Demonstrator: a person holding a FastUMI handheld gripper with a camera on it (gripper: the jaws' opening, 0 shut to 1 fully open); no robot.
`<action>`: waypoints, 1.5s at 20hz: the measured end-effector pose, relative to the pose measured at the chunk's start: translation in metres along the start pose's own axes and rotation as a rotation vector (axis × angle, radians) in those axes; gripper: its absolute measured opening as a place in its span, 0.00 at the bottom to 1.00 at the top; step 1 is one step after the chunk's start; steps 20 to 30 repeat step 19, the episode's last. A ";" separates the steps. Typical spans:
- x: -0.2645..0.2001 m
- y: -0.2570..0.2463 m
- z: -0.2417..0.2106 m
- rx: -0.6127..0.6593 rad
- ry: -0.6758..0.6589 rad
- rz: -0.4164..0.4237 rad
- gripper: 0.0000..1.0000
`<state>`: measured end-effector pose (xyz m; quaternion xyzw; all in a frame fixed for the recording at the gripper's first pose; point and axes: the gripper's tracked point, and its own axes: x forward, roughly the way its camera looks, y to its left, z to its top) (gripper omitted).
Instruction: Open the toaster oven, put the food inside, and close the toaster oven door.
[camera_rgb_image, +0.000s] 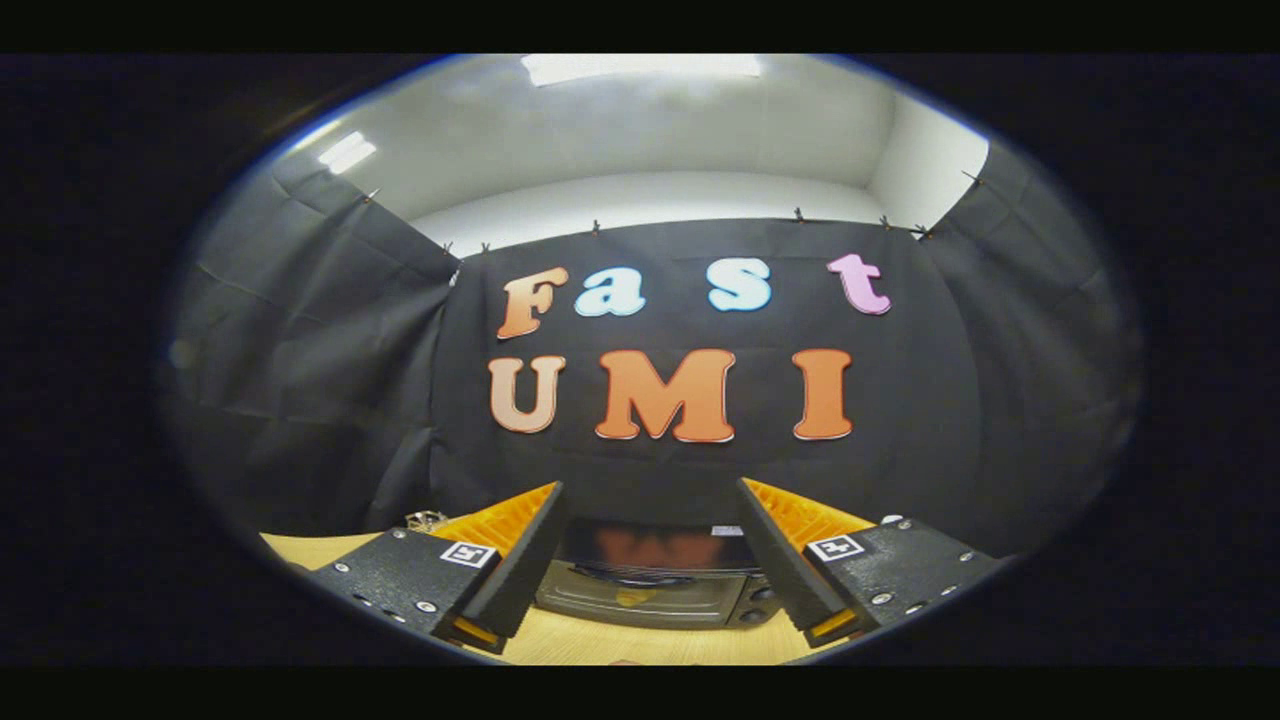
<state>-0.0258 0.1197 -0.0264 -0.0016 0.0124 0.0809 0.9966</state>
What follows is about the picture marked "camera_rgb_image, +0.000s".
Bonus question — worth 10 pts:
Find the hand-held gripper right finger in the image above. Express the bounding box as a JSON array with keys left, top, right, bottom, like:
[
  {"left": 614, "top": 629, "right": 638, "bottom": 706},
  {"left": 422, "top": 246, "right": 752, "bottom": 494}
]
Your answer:
[{"left": 736, "top": 477, "right": 1006, "bottom": 649}]

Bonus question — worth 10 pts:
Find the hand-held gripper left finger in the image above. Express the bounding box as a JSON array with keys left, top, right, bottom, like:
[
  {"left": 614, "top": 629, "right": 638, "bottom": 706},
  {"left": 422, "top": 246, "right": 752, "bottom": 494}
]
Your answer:
[{"left": 305, "top": 481, "right": 567, "bottom": 656}]

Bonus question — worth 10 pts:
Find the black toaster oven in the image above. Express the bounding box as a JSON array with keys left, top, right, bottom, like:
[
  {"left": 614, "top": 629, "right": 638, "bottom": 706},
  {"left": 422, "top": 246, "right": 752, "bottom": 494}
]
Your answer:
[{"left": 533, "top": 518, "right": 786, "bottom": 631}]

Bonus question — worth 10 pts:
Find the black backdrop cloth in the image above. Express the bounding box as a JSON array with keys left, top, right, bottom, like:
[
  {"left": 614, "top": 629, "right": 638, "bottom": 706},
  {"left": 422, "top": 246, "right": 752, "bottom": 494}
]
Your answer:
[{"left": 160, "top": 140, "right": 1141, "bottom": 561}]

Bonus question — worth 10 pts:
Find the small ceiling light panel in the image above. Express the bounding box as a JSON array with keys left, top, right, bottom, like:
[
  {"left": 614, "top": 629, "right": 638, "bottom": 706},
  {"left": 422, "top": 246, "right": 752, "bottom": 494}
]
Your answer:
[{"left": 318, "top": 131, "right": 378, "bottom": 175}]

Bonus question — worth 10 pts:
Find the large ceiling light panel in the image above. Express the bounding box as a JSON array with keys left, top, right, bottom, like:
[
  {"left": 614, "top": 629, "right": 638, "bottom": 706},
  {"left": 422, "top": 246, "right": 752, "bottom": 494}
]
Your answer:
[{"left": 520, "top": 55, "right": 763, "bottom": 88}]

